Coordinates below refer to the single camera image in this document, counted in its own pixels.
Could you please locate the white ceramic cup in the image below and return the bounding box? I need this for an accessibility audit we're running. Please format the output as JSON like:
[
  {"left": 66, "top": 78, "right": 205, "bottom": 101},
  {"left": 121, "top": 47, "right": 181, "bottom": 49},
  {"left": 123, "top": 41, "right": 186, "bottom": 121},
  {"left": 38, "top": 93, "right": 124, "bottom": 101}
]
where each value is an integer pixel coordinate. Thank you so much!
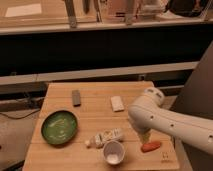
[{"left": 102, "top": 141, "right": 125, "bottom": 165}]

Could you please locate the dark robot base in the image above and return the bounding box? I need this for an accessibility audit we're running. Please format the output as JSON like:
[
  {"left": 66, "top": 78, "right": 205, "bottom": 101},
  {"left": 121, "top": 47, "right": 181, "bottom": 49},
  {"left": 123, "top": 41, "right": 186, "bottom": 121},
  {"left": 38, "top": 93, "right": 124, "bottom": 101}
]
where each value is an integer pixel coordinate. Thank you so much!
[{"left": 171, "top": 41, "right": 213, "bottom": 171}]

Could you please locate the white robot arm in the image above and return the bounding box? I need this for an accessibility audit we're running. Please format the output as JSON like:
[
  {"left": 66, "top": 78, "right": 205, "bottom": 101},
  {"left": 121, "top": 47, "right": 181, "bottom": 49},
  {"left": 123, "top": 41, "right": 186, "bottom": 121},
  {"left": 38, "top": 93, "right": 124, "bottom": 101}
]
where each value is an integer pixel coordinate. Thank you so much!
[{"left": 128, "top": 87, "right": 213, "bottom": 155}]

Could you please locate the orange carrot toy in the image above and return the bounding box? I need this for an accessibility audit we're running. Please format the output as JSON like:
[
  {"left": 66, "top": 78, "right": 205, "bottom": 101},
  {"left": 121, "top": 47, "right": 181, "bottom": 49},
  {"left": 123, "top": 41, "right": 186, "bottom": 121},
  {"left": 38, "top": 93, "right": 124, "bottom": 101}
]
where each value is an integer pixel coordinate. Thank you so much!
[{"left": 141, "top": 141, "right": 162, "bottom": 153}]

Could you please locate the white plastic bottle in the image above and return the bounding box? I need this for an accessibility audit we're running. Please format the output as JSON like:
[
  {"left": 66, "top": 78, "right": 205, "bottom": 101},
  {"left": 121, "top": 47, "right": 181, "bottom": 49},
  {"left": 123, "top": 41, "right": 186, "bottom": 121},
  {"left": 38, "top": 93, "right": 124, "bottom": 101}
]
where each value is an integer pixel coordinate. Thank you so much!
[{"left": 85, "top": 128, "right": 124, "bottom": 148}]

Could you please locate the white rectangular block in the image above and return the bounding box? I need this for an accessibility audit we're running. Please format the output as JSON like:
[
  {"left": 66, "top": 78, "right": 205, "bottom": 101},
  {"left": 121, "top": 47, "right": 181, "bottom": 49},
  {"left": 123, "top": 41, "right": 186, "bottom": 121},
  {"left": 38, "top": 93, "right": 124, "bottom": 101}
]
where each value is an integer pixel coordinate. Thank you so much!
[{"left": 111, "top": 96, "right": 124, "bottom": 112}]

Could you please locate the grey rectangular block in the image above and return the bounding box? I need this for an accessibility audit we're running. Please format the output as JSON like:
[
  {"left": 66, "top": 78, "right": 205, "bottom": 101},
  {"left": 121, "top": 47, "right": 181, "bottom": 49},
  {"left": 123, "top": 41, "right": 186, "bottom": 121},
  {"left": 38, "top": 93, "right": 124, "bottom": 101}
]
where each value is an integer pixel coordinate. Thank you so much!
[{"left": 72, "top": 90, "right": 81, "bottom": 107}]

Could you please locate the green bowl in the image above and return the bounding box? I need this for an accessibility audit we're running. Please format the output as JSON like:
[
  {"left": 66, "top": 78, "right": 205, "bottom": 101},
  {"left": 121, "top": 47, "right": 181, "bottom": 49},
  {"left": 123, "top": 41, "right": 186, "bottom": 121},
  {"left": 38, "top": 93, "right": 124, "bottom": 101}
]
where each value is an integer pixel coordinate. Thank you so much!
[{"left": 41, "top": 110, "right": 78, "bottom": 145}]

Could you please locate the white paper sheet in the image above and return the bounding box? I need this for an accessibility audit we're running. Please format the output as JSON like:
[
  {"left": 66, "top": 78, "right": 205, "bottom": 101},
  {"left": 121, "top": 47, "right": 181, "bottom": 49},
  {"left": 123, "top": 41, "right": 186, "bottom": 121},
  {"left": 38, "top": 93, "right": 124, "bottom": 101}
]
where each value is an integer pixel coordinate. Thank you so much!
[{"left": 5, "top": 3, "right": 42, "bottom": 17}]

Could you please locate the black cable on floor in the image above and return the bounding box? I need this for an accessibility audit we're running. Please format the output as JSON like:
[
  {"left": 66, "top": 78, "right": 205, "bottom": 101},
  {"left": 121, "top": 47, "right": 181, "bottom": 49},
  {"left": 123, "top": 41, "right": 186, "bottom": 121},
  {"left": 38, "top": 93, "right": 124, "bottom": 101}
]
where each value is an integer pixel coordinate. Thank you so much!
[{"left": 0, "top": 108, "right": 42, "bottom": 121}]

